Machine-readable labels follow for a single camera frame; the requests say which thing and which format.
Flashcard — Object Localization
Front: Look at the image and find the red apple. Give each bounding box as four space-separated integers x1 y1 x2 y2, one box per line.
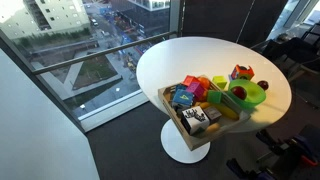
231 85 248 101

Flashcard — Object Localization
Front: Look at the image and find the green plastic bowl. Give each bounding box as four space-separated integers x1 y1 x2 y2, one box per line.
227 78 267 110

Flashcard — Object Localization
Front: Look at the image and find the dark patterned block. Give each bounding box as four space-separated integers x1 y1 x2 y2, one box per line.
169 84 187 97

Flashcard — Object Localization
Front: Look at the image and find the blue number block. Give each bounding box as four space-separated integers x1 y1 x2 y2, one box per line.
171 88 195 108

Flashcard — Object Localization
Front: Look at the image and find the red block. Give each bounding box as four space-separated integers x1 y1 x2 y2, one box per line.
181 75 200 88

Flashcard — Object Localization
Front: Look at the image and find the magenta block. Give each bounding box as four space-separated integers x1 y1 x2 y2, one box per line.
185 81 206 100

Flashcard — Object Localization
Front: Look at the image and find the orange fruit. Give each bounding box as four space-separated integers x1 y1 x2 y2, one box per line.
197 76 211 90

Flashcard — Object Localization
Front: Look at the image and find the white cube black pattern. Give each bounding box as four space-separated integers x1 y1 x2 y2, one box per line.
180 105 211 136

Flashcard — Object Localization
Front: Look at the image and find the gray cube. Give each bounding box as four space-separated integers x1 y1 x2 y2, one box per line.
202 105 223 124

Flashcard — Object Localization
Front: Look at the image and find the lime green cube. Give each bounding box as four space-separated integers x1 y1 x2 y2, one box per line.
211 75 228 90

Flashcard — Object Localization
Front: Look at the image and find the wooden tray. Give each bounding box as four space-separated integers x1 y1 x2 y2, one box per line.
157 74 252 152

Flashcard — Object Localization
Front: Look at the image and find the small tan fruit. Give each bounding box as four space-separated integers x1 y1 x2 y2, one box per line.
205 122 222 135

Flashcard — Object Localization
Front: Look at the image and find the yellow banana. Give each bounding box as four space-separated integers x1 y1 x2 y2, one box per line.
199 101 240 121

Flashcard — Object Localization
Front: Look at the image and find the orange shape sorter cube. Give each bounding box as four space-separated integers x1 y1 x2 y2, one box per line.
230 64 255 81

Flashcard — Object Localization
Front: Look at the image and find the dark red plum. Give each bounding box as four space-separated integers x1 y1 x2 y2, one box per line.
256 79 270 91

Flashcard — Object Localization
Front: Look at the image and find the blue black clamp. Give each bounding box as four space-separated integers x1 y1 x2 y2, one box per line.
226 158 268 180

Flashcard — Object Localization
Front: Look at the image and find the black chair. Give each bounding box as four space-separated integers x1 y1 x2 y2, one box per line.
261 23 320 81

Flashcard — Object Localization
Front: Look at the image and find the black orange clamp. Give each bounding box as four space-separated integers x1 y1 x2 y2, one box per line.
255 124 320 180

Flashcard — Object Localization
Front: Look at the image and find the white table pedestal base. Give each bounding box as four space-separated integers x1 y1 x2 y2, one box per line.
160 118 211 165

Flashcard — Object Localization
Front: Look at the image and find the grey window rail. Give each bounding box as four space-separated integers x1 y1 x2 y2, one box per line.
32 30 178 76

